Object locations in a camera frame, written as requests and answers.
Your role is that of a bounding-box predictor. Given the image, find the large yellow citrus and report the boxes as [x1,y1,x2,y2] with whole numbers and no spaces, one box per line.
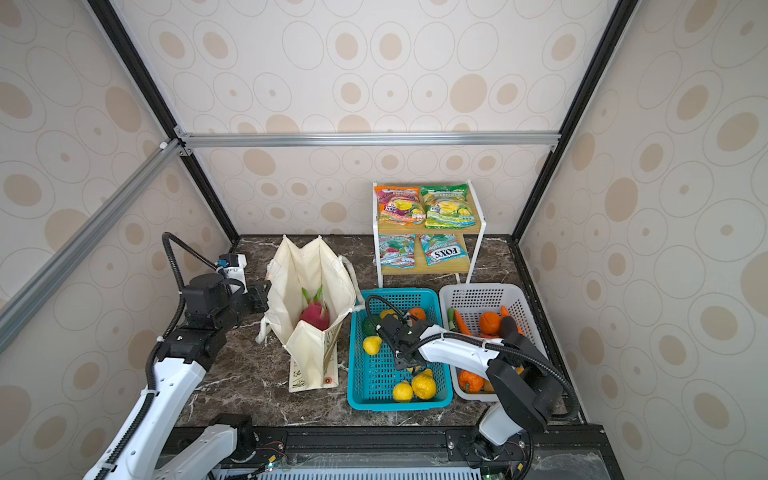
[411,369,437,400]

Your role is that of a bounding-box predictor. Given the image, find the pink dragon fruit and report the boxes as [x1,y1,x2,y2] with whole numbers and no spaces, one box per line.
[299,286,330,331]

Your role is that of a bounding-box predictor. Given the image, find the floral cream grocery tote bag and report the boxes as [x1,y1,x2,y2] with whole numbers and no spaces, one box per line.
[256,237,363,393]

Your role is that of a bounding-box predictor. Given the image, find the orange pink snack bag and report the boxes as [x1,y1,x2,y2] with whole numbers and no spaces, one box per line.
[374,186,426,226]

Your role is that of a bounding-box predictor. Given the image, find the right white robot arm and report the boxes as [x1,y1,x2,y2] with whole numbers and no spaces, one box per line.
[376,315,578,448]

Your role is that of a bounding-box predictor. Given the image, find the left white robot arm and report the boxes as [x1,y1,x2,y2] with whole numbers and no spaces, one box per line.
[85,273,271,479]

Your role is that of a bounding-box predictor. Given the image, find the green red candy bag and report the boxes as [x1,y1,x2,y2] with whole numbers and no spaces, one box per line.
[378,235,416,269]

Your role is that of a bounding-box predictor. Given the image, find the green Fox's candy bag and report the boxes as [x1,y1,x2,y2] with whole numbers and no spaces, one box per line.
[420,234,467,266]

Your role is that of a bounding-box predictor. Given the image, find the green yellow snack bag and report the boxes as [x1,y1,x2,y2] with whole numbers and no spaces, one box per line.
[420,184,476,229]

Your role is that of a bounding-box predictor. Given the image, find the yellow lemon top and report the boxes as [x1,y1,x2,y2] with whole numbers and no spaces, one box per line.
[379,309,398,319]

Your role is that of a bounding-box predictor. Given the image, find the yellow lemon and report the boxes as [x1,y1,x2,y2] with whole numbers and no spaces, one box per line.
[392,381,414,403]
[379,309,398,319]

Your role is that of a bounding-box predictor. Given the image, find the orange fruit in teal basket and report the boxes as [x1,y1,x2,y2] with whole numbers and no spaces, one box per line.
[408,307,427,321]

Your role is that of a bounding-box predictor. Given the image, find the yellow lemon front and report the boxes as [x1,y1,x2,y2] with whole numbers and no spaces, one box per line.
[392,381,414,403]

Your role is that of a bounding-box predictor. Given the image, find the green lime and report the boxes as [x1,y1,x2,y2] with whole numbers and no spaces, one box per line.
[361,316,379,337]

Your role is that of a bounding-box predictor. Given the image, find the teal plastic basket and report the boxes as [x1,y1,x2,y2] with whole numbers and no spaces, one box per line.
[347,288,453,412]

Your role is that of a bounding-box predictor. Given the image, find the orange carrot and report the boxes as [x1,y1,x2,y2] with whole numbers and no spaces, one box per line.
[453,310,472,336]

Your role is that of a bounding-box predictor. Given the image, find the orange bell pepper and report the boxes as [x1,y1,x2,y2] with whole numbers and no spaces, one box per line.
[458,370,485,394]

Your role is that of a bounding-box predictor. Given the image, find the white plastic basket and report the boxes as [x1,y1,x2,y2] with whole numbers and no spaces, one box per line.
[439,283,563,412]

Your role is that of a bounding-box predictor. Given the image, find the orange tangerine in white basket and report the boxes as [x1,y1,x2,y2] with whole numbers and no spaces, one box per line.
[478,311,502,337]

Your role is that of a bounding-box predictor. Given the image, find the purple eggplant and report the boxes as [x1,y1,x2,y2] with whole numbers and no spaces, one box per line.
[499,316,520,339]

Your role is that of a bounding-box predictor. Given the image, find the white wooden two-tier shelf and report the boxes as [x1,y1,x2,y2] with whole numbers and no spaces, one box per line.
[372,180,487,287]

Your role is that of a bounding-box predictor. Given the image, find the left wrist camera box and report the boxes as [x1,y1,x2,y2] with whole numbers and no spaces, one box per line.
[217,253,247,283]

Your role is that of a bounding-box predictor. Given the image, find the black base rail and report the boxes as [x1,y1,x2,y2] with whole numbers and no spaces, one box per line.
[199,424,623,479]

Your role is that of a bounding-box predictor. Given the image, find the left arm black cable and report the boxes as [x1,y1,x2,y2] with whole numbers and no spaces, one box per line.
[143,232,218,391]

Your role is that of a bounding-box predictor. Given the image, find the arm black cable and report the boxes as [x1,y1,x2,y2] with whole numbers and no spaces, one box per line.
[143,232,218,391]
[364,294,582,421]

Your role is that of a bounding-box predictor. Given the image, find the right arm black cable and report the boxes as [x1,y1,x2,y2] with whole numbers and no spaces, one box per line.
[364,294,582,421]

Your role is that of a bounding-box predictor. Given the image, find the aluminium horizontal rail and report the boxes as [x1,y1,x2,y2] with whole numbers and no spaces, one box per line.
[180,131,561,148]

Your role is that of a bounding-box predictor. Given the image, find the aluminium diagonal rail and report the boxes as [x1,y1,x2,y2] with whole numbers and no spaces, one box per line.
[1,139,182,350]

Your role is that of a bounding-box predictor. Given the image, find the black corner frame post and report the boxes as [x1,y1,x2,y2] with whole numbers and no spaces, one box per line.
[87,0,240,246]

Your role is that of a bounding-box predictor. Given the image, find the black right corner post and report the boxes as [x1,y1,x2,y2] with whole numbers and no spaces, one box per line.
[510,0,639,247]

